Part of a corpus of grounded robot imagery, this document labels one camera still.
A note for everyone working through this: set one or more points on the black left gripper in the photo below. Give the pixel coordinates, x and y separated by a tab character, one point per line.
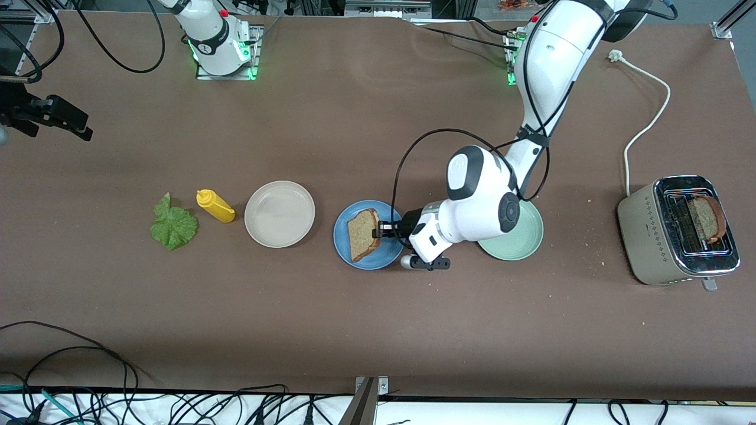
408	226

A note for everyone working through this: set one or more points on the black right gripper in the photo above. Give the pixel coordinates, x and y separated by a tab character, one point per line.
18	107

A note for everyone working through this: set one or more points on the brown bread slice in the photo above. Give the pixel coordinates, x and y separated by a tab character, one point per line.
706	218
361	236

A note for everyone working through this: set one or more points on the green lettuce leaf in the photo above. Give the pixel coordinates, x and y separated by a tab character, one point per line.
174	227

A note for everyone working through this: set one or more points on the yellow mustard squeeze bottle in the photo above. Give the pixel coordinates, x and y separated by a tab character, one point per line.
217	208

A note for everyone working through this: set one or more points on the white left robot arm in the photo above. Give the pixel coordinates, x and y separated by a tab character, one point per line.
555	53

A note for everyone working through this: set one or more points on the blue round plate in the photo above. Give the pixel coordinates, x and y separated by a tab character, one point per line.
341	233

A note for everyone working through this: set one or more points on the beige round plate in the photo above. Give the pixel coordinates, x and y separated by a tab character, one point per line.
279	214

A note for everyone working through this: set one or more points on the pale green round plate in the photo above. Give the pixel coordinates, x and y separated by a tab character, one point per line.
520	242

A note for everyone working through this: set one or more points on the grey metal box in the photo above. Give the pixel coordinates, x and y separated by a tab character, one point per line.
387	9

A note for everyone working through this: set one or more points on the beige chrome toaster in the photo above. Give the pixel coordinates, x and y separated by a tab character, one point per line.
647	236

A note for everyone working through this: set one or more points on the orange snack packet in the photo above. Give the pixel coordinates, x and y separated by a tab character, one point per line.
517	5

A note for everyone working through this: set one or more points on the aluminium frame profile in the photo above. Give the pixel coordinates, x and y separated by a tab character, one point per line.
41	16
729	20

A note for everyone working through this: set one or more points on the metal table edge bracket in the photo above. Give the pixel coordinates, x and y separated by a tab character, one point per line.
366	401

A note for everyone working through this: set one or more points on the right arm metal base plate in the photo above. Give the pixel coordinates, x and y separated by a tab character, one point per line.
227	77

